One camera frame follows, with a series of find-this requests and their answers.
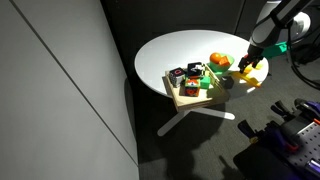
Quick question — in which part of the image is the orange patterned cube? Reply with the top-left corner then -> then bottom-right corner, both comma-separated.
184,77 -> 202,98

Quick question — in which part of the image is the white table base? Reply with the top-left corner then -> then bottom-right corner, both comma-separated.
156,107 -> 236,138

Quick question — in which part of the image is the orange-red toy piece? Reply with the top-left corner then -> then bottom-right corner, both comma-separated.
218,55 -> 231,67

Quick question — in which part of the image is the grey cube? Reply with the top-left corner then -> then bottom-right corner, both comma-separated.
222,75 -> 235,90

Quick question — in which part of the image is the wooden tray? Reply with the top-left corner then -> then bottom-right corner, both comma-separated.
164,64 -> 232,113

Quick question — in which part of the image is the black floor stand base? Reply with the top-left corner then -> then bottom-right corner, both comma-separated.
293,43 -> 320,66

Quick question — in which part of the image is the perforated metal plate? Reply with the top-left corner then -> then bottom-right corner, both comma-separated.
289,121 -> 320,168

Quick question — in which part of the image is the yellow toy banana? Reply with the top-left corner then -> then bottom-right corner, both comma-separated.
231,70 -> 262,88

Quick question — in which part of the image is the black and white cube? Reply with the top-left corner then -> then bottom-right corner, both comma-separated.
186,61 -> 206,78

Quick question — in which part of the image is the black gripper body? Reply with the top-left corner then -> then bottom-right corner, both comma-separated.
245,43 -> 266,65

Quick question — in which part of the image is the orange toy fruit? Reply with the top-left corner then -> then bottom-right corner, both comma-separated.
209,52 -> 223,65

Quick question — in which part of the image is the black cube with red ring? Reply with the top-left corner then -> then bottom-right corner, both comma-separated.
168,67 -> 186,88

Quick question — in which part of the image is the black handled clamp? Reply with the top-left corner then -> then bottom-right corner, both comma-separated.
237,119 -> 268,145
270,99 -> 296,122

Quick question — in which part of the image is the purple clamp with orange trigger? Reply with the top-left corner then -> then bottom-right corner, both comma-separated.
261,121 -> 301,156

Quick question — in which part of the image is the green bowl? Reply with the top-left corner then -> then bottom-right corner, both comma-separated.
208,53 -> 236,75

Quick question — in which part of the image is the green block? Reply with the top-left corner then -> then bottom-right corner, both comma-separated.
199,74 -> 212,90

